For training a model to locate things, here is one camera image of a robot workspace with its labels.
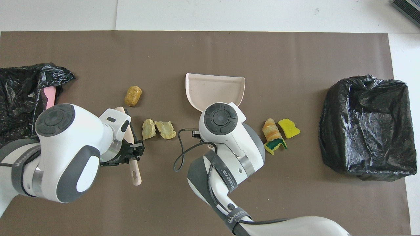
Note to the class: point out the pale yellow trash piece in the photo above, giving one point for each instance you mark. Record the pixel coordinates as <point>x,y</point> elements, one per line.
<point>149,129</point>

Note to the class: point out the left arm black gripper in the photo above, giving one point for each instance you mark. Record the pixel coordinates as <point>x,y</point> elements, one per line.
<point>115,157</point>

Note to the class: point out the beige plastic dustpan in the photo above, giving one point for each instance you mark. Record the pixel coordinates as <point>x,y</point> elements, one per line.
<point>213,90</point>

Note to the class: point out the green and yellow sponge piece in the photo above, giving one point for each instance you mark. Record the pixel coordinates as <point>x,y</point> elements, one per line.
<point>275,146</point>

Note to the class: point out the left black-bagged bin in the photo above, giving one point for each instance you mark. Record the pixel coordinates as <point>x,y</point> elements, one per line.
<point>361,131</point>

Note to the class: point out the brown bread roll toy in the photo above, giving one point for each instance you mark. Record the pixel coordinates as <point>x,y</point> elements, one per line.
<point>133,96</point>

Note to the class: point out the striped orange croissant toy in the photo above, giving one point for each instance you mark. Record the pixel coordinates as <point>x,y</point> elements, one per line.
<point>271,130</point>

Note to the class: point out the pale green trash piece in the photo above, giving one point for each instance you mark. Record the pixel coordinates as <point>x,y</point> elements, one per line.
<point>165,130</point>

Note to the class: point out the pink plastic bin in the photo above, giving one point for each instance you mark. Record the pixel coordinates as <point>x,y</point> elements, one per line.
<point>50,96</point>

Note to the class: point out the dark ridged device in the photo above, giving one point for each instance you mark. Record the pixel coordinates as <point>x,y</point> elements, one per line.
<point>410,9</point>

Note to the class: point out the brown paper table mat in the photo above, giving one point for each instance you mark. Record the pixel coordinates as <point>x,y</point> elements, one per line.
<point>210,49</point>

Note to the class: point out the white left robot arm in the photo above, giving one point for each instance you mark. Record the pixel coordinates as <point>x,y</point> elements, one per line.
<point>65,147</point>

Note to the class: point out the black plastic trash bag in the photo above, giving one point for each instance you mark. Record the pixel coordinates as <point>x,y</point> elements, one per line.
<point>19,98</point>

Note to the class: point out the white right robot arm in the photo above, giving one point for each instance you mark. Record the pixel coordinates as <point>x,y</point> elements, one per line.
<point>236,144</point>

